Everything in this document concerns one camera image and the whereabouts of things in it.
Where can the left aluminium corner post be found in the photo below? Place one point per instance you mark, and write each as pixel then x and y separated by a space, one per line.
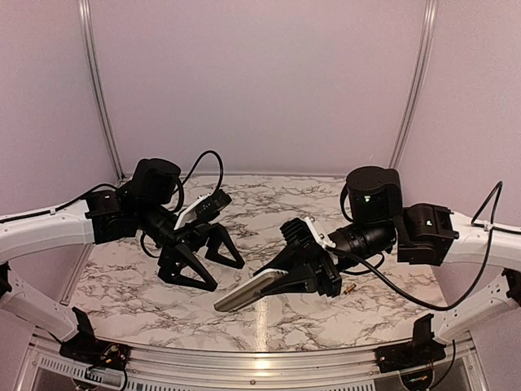
pixel 87 31

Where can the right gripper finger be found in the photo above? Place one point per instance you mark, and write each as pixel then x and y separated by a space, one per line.
pixel 295 258
pixel 299 280

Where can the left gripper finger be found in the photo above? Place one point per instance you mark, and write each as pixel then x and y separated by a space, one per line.
pixel 183 268
pixel 218 236

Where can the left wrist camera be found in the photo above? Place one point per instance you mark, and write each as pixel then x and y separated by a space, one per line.
pixel 204 209

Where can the grey white remote control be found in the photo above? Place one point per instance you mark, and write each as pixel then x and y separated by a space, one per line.
pixel 249 292

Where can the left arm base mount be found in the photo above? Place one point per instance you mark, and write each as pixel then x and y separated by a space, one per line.
pixel 91 350

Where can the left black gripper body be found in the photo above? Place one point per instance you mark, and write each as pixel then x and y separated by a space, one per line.
pixel 190 235

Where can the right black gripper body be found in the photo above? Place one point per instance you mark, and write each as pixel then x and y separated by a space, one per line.
pixel 331 280

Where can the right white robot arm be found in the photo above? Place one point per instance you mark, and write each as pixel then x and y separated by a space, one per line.
pixel 421 234

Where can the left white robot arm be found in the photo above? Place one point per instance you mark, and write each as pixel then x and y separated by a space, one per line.
pixel 151 203

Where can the gold AA battery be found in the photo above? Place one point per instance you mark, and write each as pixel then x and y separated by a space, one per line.
pixel 349 289

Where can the right aluminium corner post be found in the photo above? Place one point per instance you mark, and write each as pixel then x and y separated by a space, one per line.
pixel 418 77

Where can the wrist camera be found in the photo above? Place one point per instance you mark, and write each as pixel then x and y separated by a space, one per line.
pixel 304 232
pixel 204 209

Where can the aluminium corner post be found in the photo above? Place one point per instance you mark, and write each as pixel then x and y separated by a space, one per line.
pixel 418 77
pixel 87 31

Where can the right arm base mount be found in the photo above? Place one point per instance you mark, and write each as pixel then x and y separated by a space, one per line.
pixel 422 349

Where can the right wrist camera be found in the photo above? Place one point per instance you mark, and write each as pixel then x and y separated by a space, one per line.
pixel 304 232

